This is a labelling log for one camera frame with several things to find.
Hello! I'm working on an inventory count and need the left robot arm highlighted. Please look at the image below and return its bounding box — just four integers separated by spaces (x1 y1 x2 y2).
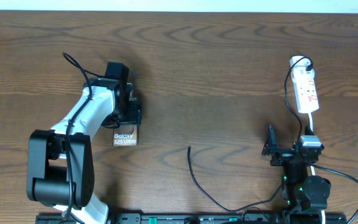
26 78 141 223

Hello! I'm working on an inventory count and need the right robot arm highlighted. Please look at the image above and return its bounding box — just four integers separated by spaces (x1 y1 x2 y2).
262 126 331 223

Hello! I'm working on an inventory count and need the white power strip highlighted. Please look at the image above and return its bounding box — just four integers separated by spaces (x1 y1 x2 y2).
290 55 319 114

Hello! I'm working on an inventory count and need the white power strip cord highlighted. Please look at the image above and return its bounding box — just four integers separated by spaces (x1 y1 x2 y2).
307 112 326 224

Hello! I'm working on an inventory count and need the black charger cable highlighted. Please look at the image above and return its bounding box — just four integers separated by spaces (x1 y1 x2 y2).
186 55 314 213

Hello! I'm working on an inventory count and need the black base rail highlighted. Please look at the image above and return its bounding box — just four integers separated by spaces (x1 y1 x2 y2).
35 212 347 224

